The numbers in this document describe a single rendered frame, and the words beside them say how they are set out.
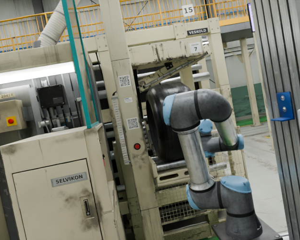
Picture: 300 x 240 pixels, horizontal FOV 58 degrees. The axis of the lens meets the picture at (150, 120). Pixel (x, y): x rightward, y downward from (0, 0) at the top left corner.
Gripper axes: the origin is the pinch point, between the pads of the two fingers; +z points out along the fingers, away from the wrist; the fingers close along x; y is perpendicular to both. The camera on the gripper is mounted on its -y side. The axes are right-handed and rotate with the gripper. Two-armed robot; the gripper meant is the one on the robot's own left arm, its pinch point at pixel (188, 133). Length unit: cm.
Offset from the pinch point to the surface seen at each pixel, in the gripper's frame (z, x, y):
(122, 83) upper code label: 16, 33, 42
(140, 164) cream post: 22.6, 31.4, -14.1
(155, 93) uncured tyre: 9.6, 13.7, 29.6
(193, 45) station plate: 39, -28, 66
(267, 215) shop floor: 103, -89, -99
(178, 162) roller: 15.5, 6.7, -17.6
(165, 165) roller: 15.4, 15.7, -17.9
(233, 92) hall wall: 905, -463, 125
